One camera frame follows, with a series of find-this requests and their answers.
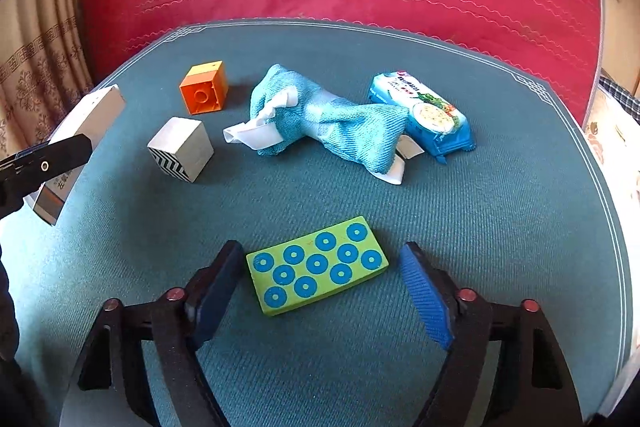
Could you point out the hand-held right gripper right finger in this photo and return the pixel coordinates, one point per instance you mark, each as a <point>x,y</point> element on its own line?
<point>427,302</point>

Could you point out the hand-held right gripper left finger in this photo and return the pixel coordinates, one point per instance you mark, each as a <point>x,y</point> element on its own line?
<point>212,297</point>

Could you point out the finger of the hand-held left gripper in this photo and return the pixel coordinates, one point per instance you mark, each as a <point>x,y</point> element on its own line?
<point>50,162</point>

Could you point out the blue and white medicine box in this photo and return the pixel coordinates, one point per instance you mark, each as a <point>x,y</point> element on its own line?
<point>95,112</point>

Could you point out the green block with blue dots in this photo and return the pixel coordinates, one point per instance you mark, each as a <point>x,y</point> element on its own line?
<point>315,264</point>

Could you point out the white zigzag print block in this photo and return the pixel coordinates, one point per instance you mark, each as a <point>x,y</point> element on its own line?
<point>187,142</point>

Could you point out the orange toy brick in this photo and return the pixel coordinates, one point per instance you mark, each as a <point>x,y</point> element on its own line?
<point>202,92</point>

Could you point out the blue biscuit packet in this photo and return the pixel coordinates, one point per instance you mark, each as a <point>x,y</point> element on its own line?
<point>425,112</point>

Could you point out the blue cloth with white tag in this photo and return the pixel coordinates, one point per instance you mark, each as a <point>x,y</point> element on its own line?
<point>345,127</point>

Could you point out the beige patterned curtain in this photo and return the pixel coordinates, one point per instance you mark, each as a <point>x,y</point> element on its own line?
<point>40,57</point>

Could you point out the dark plaid cloth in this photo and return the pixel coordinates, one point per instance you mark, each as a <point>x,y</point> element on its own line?
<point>622,94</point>

